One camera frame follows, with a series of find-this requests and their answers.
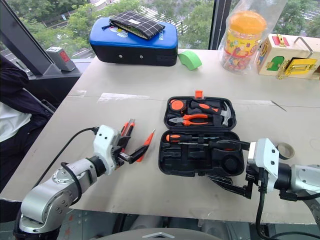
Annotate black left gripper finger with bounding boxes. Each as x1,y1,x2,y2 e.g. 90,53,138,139
118,124,136,152
118,144,151,165

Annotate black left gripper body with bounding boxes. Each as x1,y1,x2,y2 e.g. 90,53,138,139
110,136,126,172

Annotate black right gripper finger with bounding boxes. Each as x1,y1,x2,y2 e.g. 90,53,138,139
215,138,251,151
206,174,253,200

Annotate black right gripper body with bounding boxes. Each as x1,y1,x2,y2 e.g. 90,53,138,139
244,162,267,200

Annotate orange tester pen screwdriver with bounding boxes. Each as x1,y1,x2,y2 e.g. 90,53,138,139
136,128,157,163

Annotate black plastic tool case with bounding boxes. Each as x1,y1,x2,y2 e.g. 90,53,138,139
157,95,246,179

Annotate blue black padded case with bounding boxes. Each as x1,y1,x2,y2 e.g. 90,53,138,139
89,16,179,68

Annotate orange black tape measure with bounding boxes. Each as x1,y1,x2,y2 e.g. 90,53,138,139
169,98,189,112

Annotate green rounded plastic object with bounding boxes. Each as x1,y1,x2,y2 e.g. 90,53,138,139
177,49,203,72

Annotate wooden lock latch box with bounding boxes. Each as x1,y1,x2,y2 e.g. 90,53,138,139
254,33,320,81

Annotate clear jar orange lid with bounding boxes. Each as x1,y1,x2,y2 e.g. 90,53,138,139
222,10,268,74

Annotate grey box red label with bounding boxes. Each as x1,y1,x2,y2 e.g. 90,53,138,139
45,45,77,73

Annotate person in dark clothing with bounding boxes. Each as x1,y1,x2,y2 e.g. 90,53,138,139
0,54,58,194

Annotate black grid pattern pouch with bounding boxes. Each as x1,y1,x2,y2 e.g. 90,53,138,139
108,10,167,41

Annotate clear plastic bag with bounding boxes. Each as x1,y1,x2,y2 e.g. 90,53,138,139
216,0,289,76

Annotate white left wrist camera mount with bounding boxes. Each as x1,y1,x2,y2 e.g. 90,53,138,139
92,124,124,176

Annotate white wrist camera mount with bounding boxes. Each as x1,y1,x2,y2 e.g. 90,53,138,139
92,124,124,176
247,137,281,191

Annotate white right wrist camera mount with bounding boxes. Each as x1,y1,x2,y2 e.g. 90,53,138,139
247,137,281,191

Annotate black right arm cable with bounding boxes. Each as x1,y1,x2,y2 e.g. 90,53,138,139
254,172,320,240

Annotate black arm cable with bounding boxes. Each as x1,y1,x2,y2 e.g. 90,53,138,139
254,172,320,240
31,126,100,189

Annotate orange black handled screwdriver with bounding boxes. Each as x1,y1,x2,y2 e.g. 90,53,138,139
164,133,219,144

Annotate claw hammer orange black handle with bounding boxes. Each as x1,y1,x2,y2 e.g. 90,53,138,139
188,99,234,127

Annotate orange handled pliers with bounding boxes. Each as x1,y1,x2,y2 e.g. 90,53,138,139
167,113,210,127

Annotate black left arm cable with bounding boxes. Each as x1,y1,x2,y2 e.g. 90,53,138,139
31,126,100,189

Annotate dark vertical window post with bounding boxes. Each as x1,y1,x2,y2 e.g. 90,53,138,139
210,0,233,51

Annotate dark slanted window frame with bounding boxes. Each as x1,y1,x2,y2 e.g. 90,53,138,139
0,0,84,81

